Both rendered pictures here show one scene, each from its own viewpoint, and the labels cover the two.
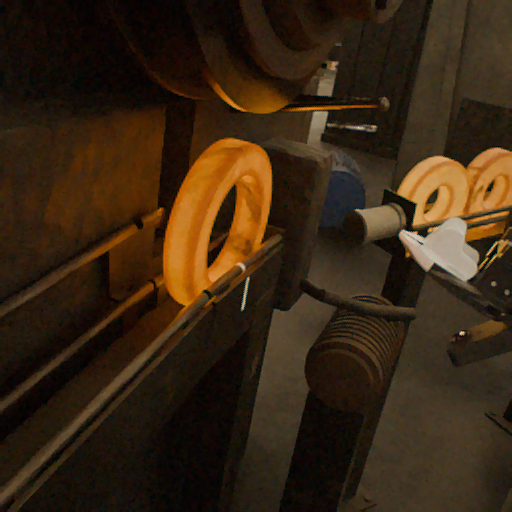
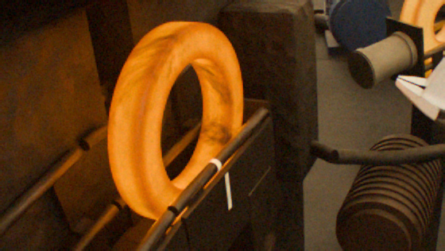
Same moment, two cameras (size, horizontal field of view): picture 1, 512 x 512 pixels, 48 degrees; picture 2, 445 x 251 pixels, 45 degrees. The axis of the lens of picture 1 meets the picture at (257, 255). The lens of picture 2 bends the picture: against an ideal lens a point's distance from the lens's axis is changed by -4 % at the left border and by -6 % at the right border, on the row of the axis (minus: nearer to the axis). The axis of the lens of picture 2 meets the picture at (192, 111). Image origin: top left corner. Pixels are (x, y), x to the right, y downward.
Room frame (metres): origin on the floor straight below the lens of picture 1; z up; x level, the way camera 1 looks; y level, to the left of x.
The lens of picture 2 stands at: (0.12, -0.08, 0.98)
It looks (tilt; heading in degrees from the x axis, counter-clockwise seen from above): 26 degrees down; 14
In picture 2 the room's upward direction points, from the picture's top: 8 degrees counter-clockwise
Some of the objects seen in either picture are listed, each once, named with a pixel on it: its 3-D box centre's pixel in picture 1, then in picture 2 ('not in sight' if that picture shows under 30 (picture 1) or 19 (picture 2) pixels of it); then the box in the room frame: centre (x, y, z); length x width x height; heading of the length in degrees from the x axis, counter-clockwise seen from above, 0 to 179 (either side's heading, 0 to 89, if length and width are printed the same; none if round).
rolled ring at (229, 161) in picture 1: (222, 226); (183, 122); (0.57, 0.04, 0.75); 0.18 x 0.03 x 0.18; 160
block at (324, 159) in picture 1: (278, 224); (271, 88); (0.79, -0.02, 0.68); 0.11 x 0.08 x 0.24; 71
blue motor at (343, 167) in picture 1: (331, 187); (354, 9); (2.83, -0.31, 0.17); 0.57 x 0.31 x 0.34; 1
